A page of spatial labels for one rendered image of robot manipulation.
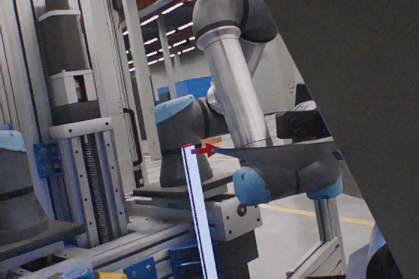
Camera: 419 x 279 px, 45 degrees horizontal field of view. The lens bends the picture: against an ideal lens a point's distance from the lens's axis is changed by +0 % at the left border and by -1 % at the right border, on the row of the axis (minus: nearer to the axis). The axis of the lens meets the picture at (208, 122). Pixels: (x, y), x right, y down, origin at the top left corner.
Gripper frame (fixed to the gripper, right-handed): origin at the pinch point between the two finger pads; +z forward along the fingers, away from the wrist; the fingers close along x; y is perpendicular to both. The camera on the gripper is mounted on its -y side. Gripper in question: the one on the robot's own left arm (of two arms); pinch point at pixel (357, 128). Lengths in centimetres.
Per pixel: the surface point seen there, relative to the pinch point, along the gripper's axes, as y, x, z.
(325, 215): 10, 25, -51
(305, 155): -6.2, 4.0, -5.3
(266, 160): -12.2, 4.3, -5.5
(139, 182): -46, 37, -211
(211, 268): -21.4, 21.2, -9.0
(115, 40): -54, -42, -216
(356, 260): -2.5, 17.5, 4.1
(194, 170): -23.0, 5.4, -9.1
